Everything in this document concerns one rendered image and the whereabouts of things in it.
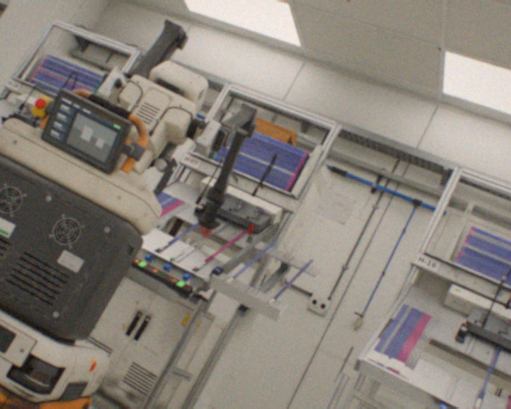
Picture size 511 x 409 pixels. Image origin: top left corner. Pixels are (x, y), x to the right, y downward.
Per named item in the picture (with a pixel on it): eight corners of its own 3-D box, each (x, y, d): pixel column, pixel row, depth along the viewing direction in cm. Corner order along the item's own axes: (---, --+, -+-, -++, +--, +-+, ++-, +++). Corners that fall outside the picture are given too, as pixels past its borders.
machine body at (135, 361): (153, 432, 307) (216, 315, 320) (45, 364, 332) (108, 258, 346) (196, 436, 366) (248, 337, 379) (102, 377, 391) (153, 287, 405)
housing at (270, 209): (271, 235, 351) (275, 213, 344) (198, 202, 369) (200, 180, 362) (278, 230, 358) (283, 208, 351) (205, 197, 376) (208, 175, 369)
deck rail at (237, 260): (205, 292, 297) (207, 282, 294) (202, 290, 298) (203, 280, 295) (278, 233, 353) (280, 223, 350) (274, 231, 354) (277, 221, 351)
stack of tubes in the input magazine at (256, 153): (286, 192, 351) (308, 150, 357) (209, 158, 370) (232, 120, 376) (290, 200, 362) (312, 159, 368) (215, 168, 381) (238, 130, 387)
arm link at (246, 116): (244, 97, 298) (263, 106, 296) (235, 123, 304) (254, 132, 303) (206, 123, 259) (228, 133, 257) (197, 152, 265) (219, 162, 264)
